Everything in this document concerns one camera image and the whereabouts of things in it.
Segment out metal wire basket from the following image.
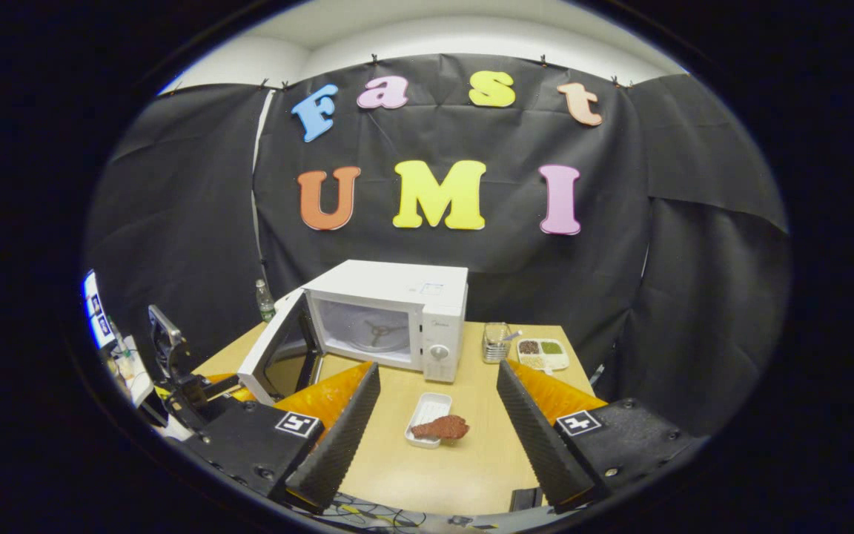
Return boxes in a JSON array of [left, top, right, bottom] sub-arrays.
[[482, 322, 513, 364]]

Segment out clear plastic bottle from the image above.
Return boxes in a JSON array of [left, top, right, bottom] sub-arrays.
[[255, 280, 277, 323]]

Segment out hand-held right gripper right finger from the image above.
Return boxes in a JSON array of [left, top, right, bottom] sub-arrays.
[[496, 360, 706, 514]]

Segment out white microwave oven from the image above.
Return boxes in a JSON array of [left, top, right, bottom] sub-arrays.
[[238, 260, 469, 406]]

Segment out small white food tray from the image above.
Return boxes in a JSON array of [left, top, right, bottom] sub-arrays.
[[404, 392, 454, 449]]

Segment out red-brown meat piece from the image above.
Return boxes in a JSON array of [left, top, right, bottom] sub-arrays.
[[410, 415, 471, 444]]

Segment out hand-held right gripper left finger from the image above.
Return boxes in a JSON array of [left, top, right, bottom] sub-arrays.
[[175, 361, 382, 514]]

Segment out tangle of cables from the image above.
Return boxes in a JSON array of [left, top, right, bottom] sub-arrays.
[[316, 497, 428, 529]]

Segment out white divided seasoning tray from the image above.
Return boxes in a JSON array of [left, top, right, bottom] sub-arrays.
[[516, 337, 570, 372]]

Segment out black backdrop cloth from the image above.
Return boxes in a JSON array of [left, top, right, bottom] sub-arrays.
[[86, 53, 791, 438]]

